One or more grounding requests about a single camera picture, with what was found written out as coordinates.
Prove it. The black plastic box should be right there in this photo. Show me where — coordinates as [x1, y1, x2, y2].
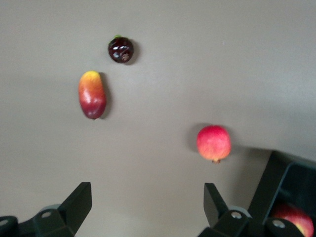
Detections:
[246, 150, 316, 237]

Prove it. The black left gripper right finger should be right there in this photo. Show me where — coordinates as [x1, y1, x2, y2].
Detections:
[197, 182, 253, 237]

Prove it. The red yellow mango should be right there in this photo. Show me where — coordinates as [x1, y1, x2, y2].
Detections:
[78, 70, 108, 120]

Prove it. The dark purple mangosteen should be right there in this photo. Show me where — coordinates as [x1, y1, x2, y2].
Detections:
[107, 35, 135, 65]

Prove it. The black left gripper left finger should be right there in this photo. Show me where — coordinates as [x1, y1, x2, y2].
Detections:
[31, 181, 93, 237]

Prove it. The red yellow apple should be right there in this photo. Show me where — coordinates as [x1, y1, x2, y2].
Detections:
[271, 203, 315, 237]

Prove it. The red pomegranate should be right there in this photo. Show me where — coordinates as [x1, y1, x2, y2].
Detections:
[196, 124, 232, 164]

